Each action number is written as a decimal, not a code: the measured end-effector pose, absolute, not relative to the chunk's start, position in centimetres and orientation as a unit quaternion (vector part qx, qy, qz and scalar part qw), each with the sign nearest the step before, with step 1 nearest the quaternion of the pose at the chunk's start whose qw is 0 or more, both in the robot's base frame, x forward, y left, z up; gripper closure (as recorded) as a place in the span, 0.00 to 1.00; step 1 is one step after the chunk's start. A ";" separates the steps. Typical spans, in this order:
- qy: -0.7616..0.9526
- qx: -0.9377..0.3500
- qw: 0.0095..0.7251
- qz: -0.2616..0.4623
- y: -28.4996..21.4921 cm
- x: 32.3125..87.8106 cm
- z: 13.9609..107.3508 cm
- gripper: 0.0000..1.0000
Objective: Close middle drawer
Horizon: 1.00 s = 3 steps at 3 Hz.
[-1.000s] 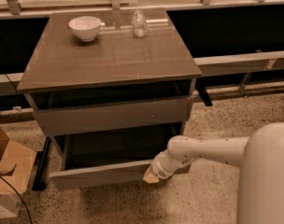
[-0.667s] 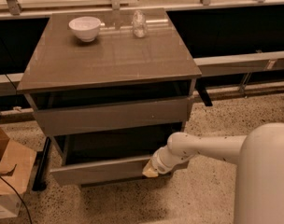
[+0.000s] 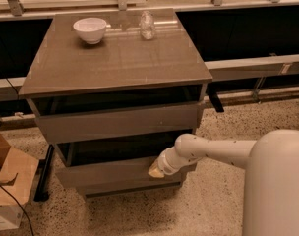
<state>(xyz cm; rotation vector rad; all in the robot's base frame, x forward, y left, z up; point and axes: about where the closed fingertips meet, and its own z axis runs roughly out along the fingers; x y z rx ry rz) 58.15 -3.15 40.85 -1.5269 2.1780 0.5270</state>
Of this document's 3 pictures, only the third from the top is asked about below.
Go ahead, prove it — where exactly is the black right cabinet foot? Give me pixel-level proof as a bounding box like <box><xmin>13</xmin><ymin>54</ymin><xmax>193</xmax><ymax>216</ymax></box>
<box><xmin>207</xmin><ymin>85</ymin><xmax>224</xmax><ymax>113</ymax></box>

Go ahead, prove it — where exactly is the black cable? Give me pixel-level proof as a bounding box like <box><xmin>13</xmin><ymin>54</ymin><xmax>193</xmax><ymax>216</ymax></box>
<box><xmin>0</xmin><ymin>177</ymin><xmax>35</xmax><ymax>236</ymax></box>

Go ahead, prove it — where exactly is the black cabinet foot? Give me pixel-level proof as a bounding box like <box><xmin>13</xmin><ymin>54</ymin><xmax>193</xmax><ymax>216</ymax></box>
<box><xmin>33</xmin><ymin>145</ymin><xmax>54</xmax><ymax>202</ymax></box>
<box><xmin>207</xmin><ymin>85</ymin><xmax>224</xmax><ymax>113</ymax></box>

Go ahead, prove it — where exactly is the grey bottom drawer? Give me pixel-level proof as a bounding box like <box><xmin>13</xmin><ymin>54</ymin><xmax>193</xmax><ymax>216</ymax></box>
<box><xmin>76</xmin><ymin>180</ymin><xmax>182</xmax><ymax>199</ymax></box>

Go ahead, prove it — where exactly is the clear glass cup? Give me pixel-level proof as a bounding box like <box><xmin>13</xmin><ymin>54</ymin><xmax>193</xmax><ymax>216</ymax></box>
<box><xmin>140</xmin><ymin>11</ymin><xmax>155</xmax><ymax>40</ymax></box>

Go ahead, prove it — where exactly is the grey drawer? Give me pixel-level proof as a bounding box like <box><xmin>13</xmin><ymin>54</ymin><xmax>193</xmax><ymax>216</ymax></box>
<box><xmin>56</xmin><ymin>130</ymin><xmax>192</xmax><ymax>188</ymax></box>
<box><xmin>76</xmin><ymin>180</ymin><xmax>182</xmax><ymax>199</ymax></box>
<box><xmin>35</xmin><ymin>103</ymin><xmax>203</xmax><ymax>144</ymax></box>

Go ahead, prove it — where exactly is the cardboard box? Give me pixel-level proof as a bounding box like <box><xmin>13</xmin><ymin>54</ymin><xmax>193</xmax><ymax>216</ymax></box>
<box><xmin>0</xmin><ymin>134</ymin><xmax>39</xmax><ymax>230</ymax></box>

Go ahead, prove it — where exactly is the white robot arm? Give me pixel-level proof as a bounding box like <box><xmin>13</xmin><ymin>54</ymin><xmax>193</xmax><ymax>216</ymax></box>
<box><xmin>149</xmin><ymin>130</ymin><xmax>299</xmax><ymax>236</ymax></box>

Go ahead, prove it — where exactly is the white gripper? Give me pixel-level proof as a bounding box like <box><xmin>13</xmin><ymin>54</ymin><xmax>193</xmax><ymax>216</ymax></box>
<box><xmin>148</xmin><ymin>147</ymin><xmax>186</xmax><ymax>178</ymax></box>

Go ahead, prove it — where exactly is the grey drawer cabinet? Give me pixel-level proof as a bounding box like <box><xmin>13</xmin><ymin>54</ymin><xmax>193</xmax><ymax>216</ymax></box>
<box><xmin>19</xmin><ymin>9</ymin><xmax>212</xmax><ymax>183</ymax></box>

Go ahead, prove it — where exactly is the white ceramic bowl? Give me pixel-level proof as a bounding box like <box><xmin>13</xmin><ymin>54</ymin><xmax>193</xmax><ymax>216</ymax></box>
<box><xmin>73</xmin><ymin>18</ymin><xmax>106</xmax><ymax>44</ymax></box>

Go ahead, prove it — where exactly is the black left cabinet foot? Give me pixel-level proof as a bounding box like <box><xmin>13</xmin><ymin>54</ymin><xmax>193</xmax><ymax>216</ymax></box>
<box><xmin>33</xmin><ymin>145</ymin><xmax>54</xmax><ymax>202</ymax></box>

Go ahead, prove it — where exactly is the grey top drawer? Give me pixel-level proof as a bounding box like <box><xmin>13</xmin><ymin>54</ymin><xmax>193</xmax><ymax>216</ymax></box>
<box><xmin>35</xmin><ymin>103</ymin><xmax>203</xmax><ymax>144</ymax></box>

